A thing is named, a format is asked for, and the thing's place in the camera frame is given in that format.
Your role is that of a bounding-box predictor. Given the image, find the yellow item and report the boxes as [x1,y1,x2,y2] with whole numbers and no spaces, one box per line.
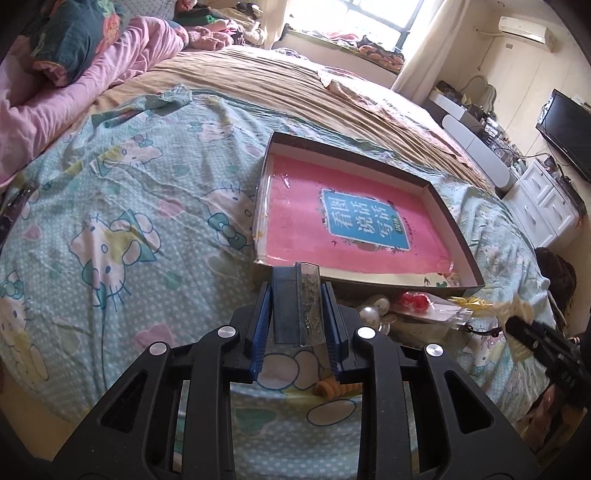
[449,296,497,318]

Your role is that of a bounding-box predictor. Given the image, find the small blue comb box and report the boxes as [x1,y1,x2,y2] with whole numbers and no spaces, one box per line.
[271,262,325,347]

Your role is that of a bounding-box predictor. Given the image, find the white drawer cabinet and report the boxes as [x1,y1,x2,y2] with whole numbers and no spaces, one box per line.
[503,160,586,253]

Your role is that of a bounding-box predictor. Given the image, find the dark cardboard box tray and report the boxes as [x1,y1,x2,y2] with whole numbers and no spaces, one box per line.
[252,132,485,297]

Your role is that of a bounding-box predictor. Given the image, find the Hello Kitty green bedsheet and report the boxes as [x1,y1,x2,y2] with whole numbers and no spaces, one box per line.
[0,85,558,480]

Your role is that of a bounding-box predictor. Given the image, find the pink book in tray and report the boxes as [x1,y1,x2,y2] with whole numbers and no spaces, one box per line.
[261,155,454,274]

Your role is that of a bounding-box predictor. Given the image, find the white grey dresser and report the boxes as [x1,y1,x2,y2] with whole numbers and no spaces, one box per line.
[423,81,520,197]

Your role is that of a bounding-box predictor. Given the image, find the vanity mirror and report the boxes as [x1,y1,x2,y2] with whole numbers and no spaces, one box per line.
[477,84,497,114]

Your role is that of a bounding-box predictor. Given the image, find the pink light blanket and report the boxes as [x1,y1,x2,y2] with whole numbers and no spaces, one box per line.
[317,67,465,158]

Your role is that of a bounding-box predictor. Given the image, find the beige curtain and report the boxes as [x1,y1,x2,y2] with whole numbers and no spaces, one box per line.
[392,0,471,105]

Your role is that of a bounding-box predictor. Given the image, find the pink quilt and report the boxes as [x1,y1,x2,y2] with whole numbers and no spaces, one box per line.
[0,15,191,188]

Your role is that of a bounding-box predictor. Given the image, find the tan bed blanket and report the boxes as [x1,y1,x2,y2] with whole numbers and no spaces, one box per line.
[89,47,495,193]

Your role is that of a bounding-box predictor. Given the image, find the clothes on window sill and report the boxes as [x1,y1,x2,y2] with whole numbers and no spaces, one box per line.
[280,24,405,74]

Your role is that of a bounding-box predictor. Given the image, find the window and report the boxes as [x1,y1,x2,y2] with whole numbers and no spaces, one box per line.
[286,0,426,49]

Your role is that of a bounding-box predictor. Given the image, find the clothes pile on bed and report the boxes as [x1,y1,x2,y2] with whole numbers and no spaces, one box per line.
[173,1,267,50]

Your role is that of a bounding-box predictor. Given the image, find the dark teal floral pillow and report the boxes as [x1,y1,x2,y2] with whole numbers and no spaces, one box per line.
[30,0,130,87]

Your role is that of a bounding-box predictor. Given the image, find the wall mounted television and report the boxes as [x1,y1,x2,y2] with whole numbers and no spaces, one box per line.
[536,89,591,183]

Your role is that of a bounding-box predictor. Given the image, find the wall air conditioner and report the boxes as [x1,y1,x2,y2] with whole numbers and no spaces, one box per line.
[498,16,556,52]

